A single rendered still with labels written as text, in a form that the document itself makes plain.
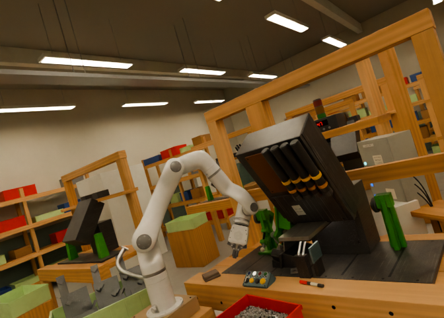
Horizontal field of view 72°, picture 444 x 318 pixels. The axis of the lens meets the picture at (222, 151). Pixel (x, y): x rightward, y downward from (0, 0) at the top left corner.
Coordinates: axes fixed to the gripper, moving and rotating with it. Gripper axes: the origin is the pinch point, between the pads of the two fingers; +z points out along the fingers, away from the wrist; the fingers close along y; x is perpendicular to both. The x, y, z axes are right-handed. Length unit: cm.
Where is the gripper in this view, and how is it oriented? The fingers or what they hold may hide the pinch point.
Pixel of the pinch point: (235, 254)
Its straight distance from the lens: 171.2
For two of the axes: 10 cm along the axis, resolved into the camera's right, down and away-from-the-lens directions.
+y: 9.6, 1.4, -2.4
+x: 1.6, 4.1, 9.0
